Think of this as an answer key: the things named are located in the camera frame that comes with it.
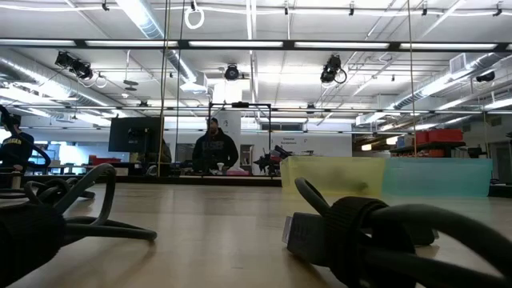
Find black thin usb cable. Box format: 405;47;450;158
22;177;97;201

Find yellow translucent plastic bin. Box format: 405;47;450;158
279;155;387;200

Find black monitor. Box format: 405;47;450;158
107;115;165;154

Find red crate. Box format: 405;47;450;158
88;154;122;166

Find red storage bins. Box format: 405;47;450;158
414;127;465;145

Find teal translucent plastic bin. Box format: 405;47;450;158
383;157;494;198

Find person in navy shirt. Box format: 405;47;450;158
0;104;52;173

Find black hanging cable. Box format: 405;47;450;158
174;0;187;165

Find black metal table frame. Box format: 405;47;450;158
19;174;283;188

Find white cable ring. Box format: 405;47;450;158
183;6;206;30

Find black strapped usb cable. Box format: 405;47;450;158
282;177;512;288
0;162;158;287

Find silver ceiling air duct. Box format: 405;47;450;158
0;47;125;119

